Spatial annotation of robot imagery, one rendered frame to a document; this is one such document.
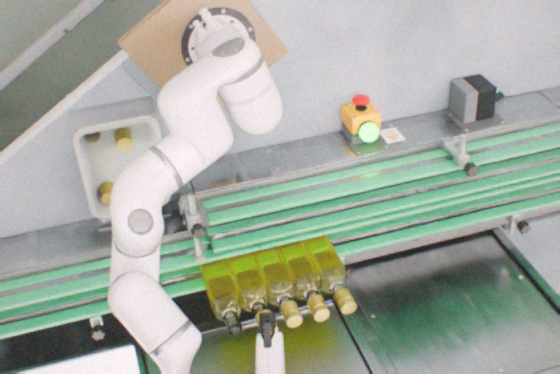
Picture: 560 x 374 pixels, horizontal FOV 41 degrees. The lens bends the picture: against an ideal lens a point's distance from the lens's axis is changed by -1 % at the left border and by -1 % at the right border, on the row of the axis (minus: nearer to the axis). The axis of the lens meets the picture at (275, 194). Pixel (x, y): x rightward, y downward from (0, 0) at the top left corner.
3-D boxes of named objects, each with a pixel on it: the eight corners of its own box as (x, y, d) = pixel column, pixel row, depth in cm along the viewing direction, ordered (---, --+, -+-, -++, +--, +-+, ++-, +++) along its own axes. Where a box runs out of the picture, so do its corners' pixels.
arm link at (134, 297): (228, 286, 122) (215, 292, 137) (143, 186, 122) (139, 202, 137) (149, 354, 118) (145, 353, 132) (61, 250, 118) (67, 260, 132)
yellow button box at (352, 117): (340, 129, 178) (352, 145, 172) (340, 101, 174) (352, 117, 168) (368, 124, 180) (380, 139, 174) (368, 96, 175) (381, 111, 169)
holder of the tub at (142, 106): (94, 216, 172) (98, 236, 166) (68, 111, 156) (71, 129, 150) (168, 200, 175) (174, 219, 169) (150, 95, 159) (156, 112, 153)
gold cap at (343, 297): (330, 294, 155) (337, 309, 152) (344, 284, 155) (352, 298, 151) (338, 303, 157) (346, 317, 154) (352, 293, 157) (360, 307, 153)
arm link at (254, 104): (225, 110, 146) (247, 151, 133) (198, 53, 138) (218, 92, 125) (270, 88, 146) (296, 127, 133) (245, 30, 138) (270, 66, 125)
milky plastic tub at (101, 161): (89, 199, 169) (92, 221, 162) (67, 111, 155) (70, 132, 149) (165, 182, 172) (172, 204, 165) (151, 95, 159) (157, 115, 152)
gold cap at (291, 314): (280, 315, 154) (286, 330, 151) (279, 302, 152) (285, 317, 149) (296, 311, 155) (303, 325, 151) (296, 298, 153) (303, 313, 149)
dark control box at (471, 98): (447, 107, 184) (463, 124, 177) (449, 78, 179) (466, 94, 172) (477, 101, 185) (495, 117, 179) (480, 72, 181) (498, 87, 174)
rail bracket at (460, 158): (436, 147, 173) (464, 178, 163) (438, 119, 169) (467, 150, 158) (451, 144, 174) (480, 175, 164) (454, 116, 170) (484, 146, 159)
